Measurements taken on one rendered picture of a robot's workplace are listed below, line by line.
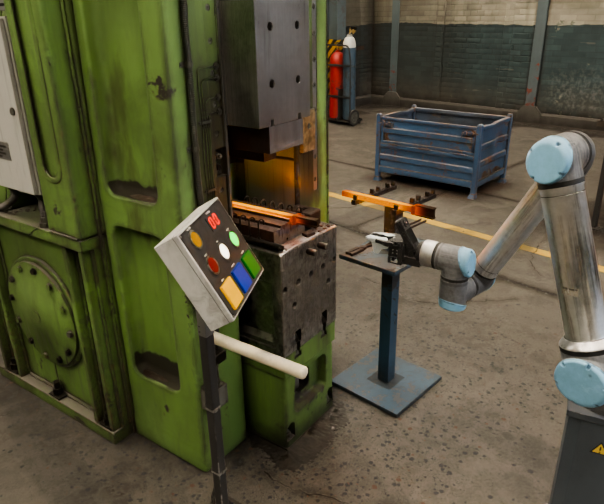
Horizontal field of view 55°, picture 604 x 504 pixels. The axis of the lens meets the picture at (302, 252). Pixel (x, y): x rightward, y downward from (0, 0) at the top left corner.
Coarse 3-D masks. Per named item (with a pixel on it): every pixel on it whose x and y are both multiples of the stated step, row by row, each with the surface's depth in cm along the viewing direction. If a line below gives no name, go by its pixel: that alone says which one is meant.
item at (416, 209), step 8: (344, 192) 253; (352, 192) 251; (368, 200) 245; (376, 200) 242; (384, 200) 240; (392, 200) 240; (400, 208) 235; (408, 208) 233; (416, 208) 231; (424, 208) 229; (432, 208) 226; (424, 216) 229; (432, 216) 227
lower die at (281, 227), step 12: (252, 204) 239; (264, 216) 225; (276, 216) 222; (252, 228) 217; (264, 228) 215; (276, 228) 215; (288, 228) 219; (300, 228) 226; (276, 240) 215; (288, 240) 221
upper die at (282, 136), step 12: (300, 120) 211; (228, 132) 209; (240, 132) 205; (252, 132) 202; (264, 132) 199; (276, 132) 201; (288, 132) 207; (300, 132) 213; (228, 144) 210; (240, 144) 207; (252, 144) 204; (264, 144) 201; (276, 144) 202; (288, 144) 208
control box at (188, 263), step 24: (192, 216) 167; (216, 216) 172; (168, 240) 150; (216, 240) 166; (240, 240) 180; (168, 264) 152; (192, 264) 151; (192, 288) 154; (216, 288) 155; (240, 288) 166; (216, 312) 156
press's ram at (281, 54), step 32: (224, 0) 185; (256, 0) 179; (288, 0) 191; (224, 32) 188; (256, 32) 182; (288, 32) 195; (224, 64) 193; (256, 64) 185; (288, 64) 198; (256, 96) 189; (288, 96) 202; (256, 128) 194
